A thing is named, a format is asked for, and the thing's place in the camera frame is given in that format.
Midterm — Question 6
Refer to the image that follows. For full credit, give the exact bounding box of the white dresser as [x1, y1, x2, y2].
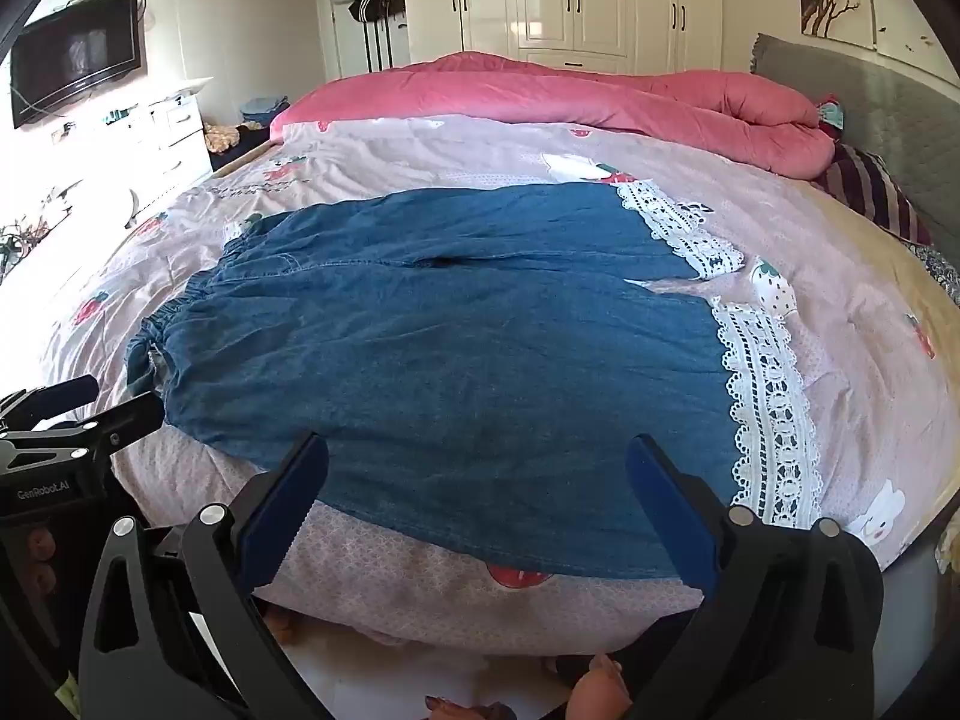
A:
[45, 86, 215, 196]

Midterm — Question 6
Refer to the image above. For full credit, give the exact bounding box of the pink printed bed sheet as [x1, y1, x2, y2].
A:
[41, 114, 960, 650]

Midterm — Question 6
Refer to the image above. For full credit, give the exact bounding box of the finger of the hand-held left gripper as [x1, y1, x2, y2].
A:
[0, 375, 100, 430]
[0, 392, 164, 466]

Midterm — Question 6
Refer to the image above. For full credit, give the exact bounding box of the dark striped pillow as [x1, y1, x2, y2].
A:
[810, 142, 935, 247]

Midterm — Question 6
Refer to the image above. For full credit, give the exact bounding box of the person's left hand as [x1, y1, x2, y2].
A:
[25, 527, 59, 595]

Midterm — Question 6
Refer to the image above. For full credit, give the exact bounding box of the pink quilt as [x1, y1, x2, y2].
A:
[268, 51, 839, 170]

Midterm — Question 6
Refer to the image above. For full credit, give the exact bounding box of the blue denim lace-trimmed garment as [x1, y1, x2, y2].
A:
[126, 184, 826, 582]

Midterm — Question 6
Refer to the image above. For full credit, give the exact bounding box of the dark patterned pillow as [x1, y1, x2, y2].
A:
[919, 244, 960, 310]

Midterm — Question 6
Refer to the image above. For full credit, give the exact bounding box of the person's right hand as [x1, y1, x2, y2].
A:
[566, 652, 635, 720]

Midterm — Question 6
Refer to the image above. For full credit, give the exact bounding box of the grey padded headboard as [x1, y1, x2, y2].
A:
[750, 34, 960, 256]

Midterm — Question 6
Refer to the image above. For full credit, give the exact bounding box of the white glossy wardrobe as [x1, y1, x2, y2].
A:
[454, 0, 725, 76]

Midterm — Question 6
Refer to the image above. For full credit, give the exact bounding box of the person's foot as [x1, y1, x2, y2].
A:
[424, 694, 518, 720]

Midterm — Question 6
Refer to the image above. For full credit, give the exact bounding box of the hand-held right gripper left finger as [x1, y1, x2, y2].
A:
[77, 431, 331, 720]

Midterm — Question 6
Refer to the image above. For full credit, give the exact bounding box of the potted plant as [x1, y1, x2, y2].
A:
[0, 187, 62, 287]

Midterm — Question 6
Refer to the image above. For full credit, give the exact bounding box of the black wall television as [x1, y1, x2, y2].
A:
[10, 0, 145, 130]

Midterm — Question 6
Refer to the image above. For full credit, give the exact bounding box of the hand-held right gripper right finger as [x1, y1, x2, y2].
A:
[625, 433, 887, 720]

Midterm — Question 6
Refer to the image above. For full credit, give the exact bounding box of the blue folded cloth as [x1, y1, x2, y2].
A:
[240, 94, 290, 125]

